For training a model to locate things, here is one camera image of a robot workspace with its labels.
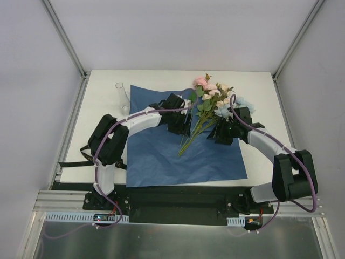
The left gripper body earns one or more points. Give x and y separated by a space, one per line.
180 124

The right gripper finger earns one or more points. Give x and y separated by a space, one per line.
214 133
223 138

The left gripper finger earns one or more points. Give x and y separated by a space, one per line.
174 128
186 129

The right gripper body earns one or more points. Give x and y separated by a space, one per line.
220 132

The artificial flower bunch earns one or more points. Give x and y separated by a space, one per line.
214 102

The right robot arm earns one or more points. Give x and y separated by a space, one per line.
293 177

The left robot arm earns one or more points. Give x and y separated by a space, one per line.
108 140

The clear glass vase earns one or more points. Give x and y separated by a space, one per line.
124 102

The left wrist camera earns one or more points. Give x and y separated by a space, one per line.
187 106

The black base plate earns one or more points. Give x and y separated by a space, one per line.
194 205

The right white cable duct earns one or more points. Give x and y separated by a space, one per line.
243 221

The white cable duct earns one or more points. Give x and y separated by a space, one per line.
80 217
243 221

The left aluminium frame post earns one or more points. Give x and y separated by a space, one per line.
64 37

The aluminium frame post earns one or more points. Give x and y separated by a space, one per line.
317 6
64 37

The left white cable duct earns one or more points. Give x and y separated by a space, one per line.
80 217

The right aluminium frame post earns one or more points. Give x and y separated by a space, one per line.
317 6

